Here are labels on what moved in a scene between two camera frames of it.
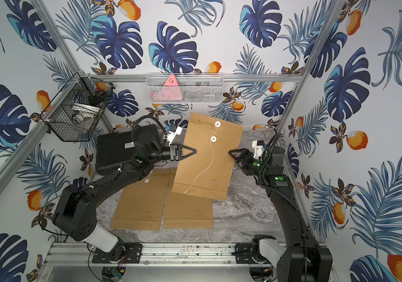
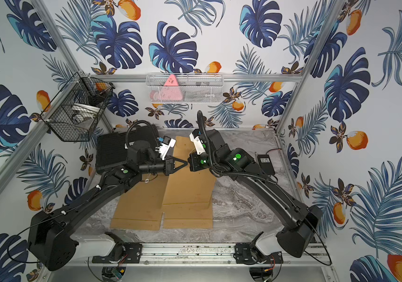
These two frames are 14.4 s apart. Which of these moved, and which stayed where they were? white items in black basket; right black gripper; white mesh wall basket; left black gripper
Moved: left black gripper; right black gripper
Stayed: white items in black basket; white mesh wall basket
